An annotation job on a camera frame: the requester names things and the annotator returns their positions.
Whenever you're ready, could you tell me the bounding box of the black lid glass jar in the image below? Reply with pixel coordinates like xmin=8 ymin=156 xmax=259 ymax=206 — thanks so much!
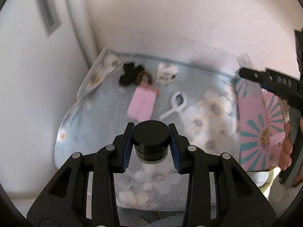
xmin=131 ymin=120 xmax=170 ymax=165

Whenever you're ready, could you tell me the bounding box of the white plastic clip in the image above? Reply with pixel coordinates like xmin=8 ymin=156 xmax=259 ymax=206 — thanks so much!
xmin=159 ymin=91 xmax=187 ymax=120

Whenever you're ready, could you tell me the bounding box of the small white printed carton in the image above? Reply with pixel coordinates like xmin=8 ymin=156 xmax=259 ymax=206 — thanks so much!
xmin=156 ymin=63 xmax=179 ymax=86

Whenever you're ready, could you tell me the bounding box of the black scrunchie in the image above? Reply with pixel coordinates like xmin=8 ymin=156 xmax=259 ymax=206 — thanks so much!
xmin=119 ymin=61 xmax=145 ymax=86

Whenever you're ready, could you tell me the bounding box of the person right hand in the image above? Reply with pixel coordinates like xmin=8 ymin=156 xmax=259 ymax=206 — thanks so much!
xmin=278 ymin=118 xmax=303 ymax=186

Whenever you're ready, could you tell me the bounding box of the pink cardboard box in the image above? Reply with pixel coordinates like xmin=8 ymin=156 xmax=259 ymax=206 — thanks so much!
xmin=234 ymin=78 xmax=285 ymax=172

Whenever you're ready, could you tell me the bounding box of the floral blue table mat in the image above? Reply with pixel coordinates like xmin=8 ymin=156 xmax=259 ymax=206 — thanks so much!
xmin=54 ymin=52 xmax=240 ymax=211

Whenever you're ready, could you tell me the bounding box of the brown hair tie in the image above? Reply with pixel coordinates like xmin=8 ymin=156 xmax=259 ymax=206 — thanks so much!
xmin=134 ymin=70 xmax=153 ymax=86

